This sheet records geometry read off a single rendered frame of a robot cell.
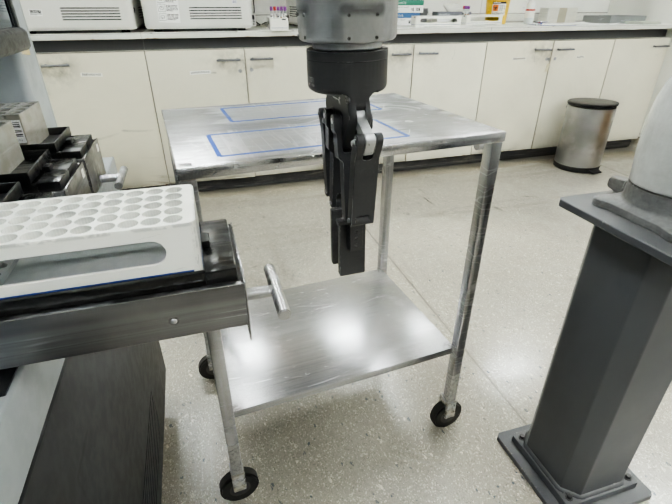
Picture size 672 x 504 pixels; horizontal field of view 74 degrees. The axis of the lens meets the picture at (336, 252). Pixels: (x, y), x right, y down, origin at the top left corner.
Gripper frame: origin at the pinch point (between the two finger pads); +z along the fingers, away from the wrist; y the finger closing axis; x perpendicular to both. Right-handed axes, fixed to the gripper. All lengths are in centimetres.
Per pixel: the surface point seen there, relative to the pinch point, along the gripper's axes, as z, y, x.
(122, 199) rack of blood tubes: -7.3, -2.4, -22.3
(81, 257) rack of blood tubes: -1.7, -2.5, -27.5
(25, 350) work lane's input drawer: 1.7, 6.7, -31.3
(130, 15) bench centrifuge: -18, -229, -37
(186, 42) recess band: -4, -233, -13
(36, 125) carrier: -6, -46, -40
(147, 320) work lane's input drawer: 1.0, 6.7, -21.3
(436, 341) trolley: 52, -34, 35
